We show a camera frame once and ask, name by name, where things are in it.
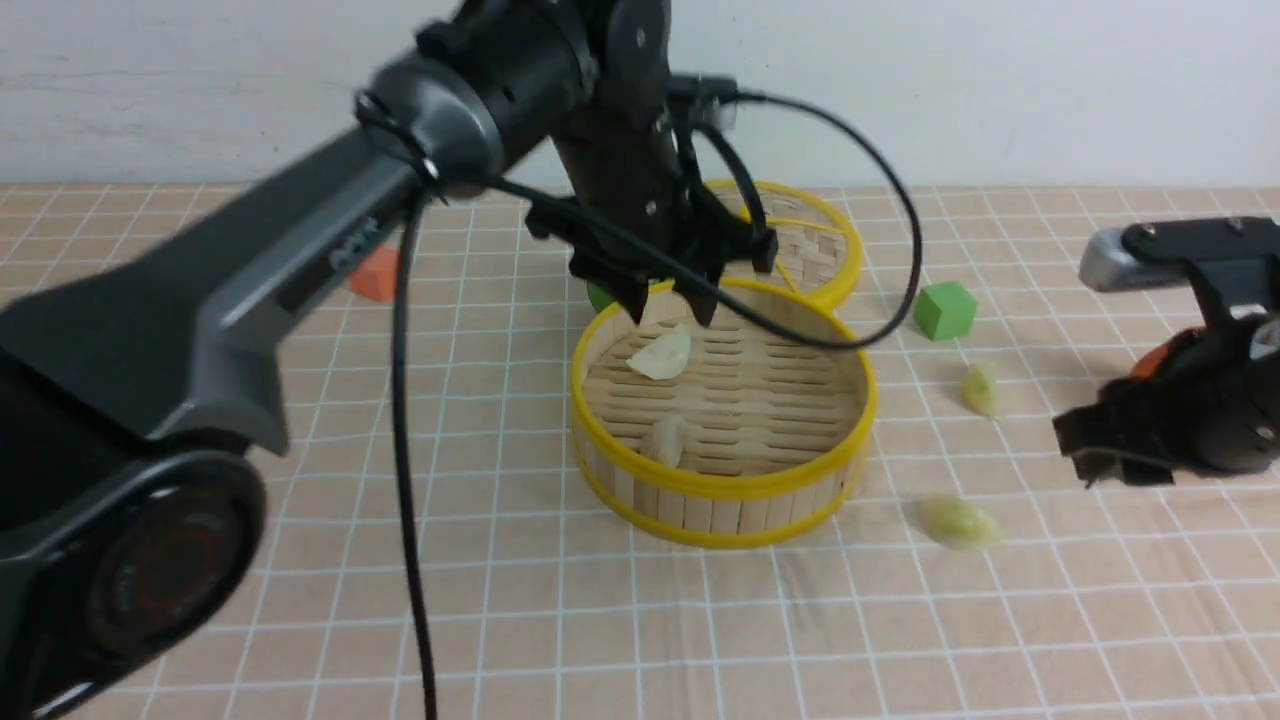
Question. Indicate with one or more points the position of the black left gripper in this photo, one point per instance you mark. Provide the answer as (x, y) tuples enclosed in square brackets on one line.
[(639, 204)]

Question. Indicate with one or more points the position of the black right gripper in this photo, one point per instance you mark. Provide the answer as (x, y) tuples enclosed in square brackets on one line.
[(1213, 412)]

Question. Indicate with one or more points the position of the white dumpling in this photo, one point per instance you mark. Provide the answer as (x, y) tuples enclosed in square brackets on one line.
[(666, 440), (666, 357)]

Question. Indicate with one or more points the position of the pale green dumpling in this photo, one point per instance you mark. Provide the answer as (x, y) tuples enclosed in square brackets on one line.
[(957, 524)]

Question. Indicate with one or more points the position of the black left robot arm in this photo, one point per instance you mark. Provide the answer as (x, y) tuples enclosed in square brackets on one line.
[(131, 398)]

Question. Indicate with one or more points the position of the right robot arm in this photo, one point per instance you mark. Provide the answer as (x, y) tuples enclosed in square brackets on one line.
[(1231, 264)]

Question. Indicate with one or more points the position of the yellow bamboo steamer tray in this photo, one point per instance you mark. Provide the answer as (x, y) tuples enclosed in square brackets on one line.
[(780, 431)]

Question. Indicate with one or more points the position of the yellow bamboo steamer lid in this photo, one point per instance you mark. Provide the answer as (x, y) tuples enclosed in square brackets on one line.
[(820, 253)]

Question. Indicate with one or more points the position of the green watermelon toy ball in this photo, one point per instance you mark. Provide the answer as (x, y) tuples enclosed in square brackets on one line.
[(598, 298)]

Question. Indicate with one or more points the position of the orange yellow pear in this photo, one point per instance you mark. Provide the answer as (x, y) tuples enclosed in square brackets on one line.
[(1152, 363)]

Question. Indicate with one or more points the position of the green cube block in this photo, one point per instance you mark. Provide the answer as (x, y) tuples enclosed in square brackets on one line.
[(945, 311)]

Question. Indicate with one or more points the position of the checkered beige tablecloth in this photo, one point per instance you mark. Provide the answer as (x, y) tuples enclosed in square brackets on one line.
[(1115, 603)]

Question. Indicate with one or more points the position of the orange cube block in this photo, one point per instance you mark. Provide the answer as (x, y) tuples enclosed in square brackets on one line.
[(375, 278)]

